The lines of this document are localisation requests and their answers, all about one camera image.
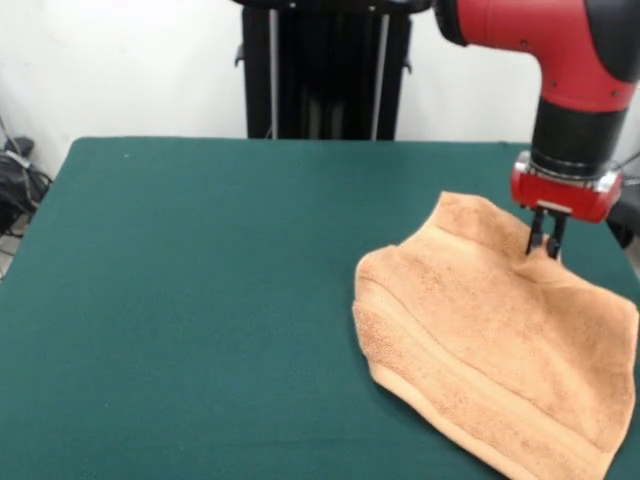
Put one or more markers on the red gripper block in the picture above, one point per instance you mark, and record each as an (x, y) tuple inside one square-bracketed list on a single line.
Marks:
[(565, 195)]

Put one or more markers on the orange terry towel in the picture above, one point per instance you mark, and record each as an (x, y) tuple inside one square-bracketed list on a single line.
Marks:
[(500, 350)]

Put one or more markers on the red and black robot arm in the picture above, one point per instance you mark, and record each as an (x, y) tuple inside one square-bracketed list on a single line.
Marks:
[(560, 65)]

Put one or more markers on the dark green table cloth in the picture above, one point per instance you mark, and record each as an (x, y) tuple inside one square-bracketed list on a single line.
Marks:
[(150, 300)]

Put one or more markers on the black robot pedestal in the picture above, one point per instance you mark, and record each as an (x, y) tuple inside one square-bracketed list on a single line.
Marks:
[(325, 75)]

